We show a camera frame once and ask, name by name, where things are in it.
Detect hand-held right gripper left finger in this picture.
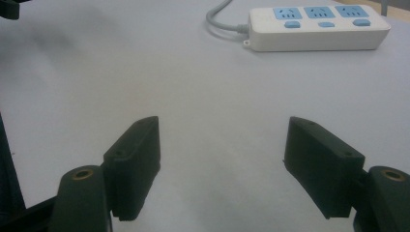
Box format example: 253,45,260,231
102,115,161,222

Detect grey power strip cable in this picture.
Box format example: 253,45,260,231
205,0,251,35

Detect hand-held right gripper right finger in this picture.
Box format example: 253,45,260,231
283,116,368,220

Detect white power strip blue sockets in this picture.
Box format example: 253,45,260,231
243,4,392,53

